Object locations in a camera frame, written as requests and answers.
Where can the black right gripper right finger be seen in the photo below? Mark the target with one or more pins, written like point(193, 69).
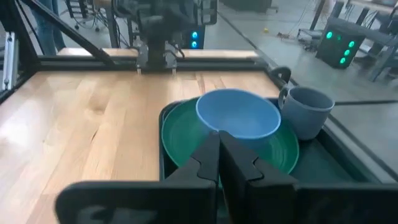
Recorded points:
point(267, 202)

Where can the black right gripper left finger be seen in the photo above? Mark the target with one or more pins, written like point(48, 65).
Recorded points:
point(186, 202)

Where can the green plate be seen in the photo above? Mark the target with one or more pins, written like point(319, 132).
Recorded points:
point(180, 137)

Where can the grey-blue mug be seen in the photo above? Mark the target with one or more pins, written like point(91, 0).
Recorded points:
point(308, 118)

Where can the blue bowl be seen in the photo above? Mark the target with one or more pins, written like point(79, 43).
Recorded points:
point(236, 112)

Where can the dark green plastic tray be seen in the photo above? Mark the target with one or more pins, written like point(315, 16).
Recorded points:
point(320, 165)

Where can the black table clamp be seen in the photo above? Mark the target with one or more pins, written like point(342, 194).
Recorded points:
point(280, 68)

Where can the black computer tower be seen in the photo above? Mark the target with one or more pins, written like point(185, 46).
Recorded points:
point(200, 39)

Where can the black computer with green lights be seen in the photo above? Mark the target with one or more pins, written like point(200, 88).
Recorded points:
point(335, 49)

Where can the person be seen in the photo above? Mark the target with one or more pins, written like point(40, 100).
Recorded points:
point(46, 31)

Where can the black aluminium table frame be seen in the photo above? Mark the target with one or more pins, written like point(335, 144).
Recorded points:
point(87, 63)

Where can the silver metal bracket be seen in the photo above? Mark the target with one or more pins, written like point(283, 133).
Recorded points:
point(9, 62)

